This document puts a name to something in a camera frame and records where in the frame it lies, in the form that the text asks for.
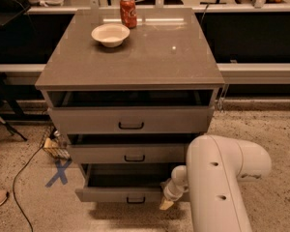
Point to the grey top drawer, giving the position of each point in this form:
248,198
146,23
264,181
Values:
131,120

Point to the blue tape cross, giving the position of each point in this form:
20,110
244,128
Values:
61,167

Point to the grey drawer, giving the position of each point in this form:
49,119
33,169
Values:
128,153
132,183
131,120

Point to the wire basket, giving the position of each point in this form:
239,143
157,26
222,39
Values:
54,144

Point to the grey bottom drawer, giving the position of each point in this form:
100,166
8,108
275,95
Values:
132,183

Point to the white bowl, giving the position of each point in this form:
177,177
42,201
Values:
111,34

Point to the orange soda can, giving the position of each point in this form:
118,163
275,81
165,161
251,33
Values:
128,13

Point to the grey middle drawer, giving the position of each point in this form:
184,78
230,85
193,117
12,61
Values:
128,153

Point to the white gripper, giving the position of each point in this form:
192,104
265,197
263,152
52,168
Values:
171,193

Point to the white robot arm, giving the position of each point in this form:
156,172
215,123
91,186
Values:
214,167

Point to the grey drawer cabinet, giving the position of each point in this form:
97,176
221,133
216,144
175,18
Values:
164,62

